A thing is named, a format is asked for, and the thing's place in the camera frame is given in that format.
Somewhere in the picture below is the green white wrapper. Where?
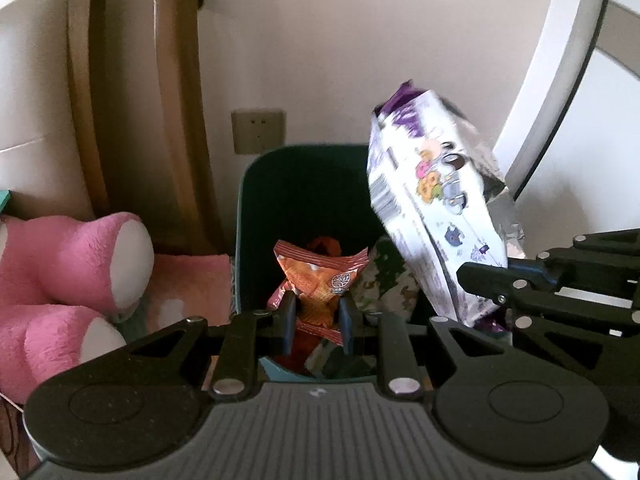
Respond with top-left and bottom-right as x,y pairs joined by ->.
350,235 -> 421,321

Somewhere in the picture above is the patterned bed sheet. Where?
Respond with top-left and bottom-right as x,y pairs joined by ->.
117,255 -> 234,342

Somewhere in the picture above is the orange chip bag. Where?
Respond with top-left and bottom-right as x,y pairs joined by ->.
267,240 -> 369,346

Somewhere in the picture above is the purple white snack bag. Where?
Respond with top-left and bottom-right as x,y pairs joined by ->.
367,81 -> 525,327

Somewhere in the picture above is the pink plush toy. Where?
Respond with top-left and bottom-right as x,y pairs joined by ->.
1,212 -> 155,404

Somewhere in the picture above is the beige wall power socket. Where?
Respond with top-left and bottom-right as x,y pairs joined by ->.
231,108 -> 286,155

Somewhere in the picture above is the teal plastic trash bin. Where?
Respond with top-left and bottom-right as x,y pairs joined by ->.
234,144 -> 436,386

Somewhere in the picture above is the teal book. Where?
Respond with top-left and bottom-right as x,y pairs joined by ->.
0,190 -> 11,212

